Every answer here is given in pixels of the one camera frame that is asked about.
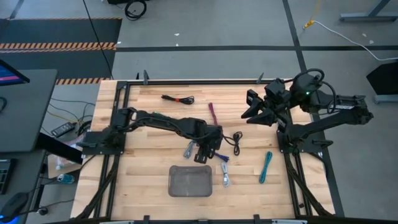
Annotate teal braided cable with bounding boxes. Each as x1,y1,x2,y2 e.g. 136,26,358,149
258,151,274,184

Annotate black hazard striped floor mat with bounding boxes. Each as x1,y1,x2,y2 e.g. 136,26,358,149
0,17,123,85

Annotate translucent grey plastic bin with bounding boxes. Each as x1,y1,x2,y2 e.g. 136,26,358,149
168,164,214,198

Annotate grey table leg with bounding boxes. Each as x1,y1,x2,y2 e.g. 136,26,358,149
339,0,398,22

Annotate maroon braided cable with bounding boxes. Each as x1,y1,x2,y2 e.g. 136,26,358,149
207,101,219,127

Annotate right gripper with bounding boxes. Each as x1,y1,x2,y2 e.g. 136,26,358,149
241,78,293,131

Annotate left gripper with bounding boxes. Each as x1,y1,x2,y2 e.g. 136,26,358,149
194,124,224,163

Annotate thin floor wires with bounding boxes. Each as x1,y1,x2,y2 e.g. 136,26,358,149
46,97,96,136

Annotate black remote control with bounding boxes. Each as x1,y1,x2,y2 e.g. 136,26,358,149
50,121,76,138

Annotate coiled black floor cable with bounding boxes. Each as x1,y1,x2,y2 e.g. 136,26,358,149
124,0,148,22

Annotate black white braided cable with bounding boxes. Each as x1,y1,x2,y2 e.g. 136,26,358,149
182,139,197,159

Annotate plain black cable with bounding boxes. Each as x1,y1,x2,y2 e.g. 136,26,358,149
223,130,244,157

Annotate black hanging cable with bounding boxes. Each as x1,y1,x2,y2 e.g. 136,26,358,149
81,0,114,80

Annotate black computer desk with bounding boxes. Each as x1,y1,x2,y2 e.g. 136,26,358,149
0,151,47,224

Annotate black keyboard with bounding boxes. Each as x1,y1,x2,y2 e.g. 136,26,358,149
0,158,17,195

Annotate black box on grey stand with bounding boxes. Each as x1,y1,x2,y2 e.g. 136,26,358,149
366,61,398,105

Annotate black cable with red tie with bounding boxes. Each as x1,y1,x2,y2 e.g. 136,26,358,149
160,94,195,106

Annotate white USB cable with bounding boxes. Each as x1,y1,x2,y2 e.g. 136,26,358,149
220,161,233,188

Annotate white floor cable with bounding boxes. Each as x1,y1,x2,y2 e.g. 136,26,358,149
312,20,398,62

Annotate grey desk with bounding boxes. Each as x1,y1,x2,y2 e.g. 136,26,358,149
0,68,58,153

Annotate blue water bottle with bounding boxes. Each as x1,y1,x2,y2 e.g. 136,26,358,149
57,173,76,185

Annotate yellow hanging cable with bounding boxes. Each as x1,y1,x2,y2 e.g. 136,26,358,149
303,0,322,30

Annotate computer monitor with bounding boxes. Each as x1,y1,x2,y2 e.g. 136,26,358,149
0,58,31,87

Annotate black computer mouse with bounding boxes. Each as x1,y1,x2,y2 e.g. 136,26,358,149
0,192,29,223

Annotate white metal bracket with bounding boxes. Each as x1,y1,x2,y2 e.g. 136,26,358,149
271,219,308,224
98,219,135,224

